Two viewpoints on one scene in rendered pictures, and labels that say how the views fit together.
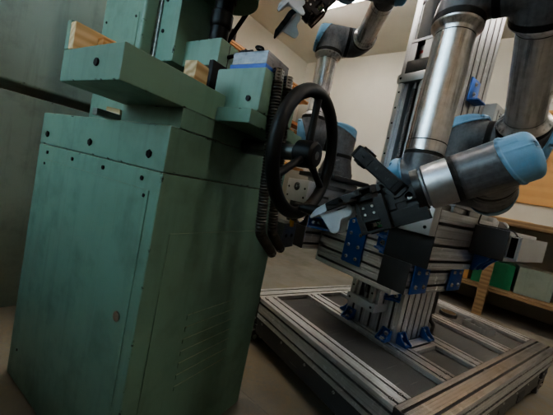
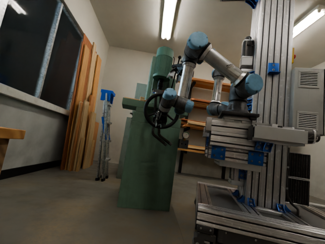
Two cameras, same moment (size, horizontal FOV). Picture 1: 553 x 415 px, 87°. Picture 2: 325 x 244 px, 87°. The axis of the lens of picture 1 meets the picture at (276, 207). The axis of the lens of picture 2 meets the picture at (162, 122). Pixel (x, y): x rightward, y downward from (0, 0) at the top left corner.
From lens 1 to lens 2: 109 cm
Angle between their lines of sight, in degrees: 50
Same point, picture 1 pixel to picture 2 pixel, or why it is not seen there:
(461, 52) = (184, 72)
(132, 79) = (124, 103)
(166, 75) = (131, 100)
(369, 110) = not seen: outside the picture
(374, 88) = not seen: outside the picture
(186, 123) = (137, 109)
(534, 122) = (233, 78)
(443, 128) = (180, 92)
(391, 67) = not seen: outside the picture
